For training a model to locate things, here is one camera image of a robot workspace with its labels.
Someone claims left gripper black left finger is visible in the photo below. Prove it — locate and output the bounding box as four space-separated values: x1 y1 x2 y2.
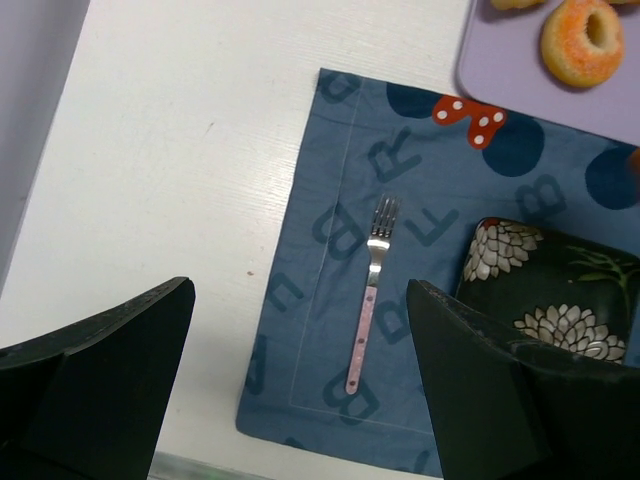
1 277 195 480

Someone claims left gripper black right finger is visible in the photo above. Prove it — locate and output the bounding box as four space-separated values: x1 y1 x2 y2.
407 280 639 479

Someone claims golden bread slice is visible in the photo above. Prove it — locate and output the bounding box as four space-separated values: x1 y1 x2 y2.
490 0 545 11

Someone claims black floral square plate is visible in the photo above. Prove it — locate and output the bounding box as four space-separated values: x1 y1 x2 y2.
455 217 639 364

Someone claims blue letter-print placemat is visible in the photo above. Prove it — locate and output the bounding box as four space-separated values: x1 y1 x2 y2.
236 70 639 479

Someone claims lilac plastic tray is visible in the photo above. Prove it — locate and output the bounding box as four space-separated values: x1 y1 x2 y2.
456 1 639 145

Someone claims orange sugared doughnut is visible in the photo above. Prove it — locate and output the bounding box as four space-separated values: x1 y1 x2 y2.
540 1 626 88

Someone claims fork with pink handle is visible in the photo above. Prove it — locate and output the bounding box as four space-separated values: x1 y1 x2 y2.
345 195 401 395

